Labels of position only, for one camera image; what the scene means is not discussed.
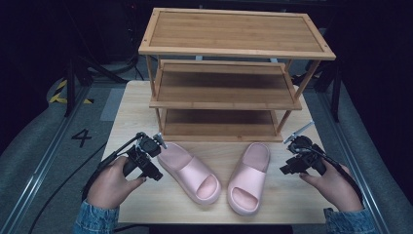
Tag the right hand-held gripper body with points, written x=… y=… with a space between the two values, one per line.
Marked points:
x=305 y=161

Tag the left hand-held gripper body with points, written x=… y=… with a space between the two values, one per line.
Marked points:
x=146 y=148

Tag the pink slipper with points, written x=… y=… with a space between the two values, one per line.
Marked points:
x=248 y=182
x=190 y=172

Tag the wooden three-tier shoe rack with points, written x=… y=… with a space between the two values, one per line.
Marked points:
x=233 y=32

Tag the person's right hand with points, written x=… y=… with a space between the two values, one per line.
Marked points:
x=337 y=188

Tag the person's left hand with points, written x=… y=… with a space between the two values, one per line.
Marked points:
x=108 y=187

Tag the dark metal stand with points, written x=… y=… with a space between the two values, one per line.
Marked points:
x=336 y=94

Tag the black tripod stand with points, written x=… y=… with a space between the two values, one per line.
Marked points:
x=70 y=84

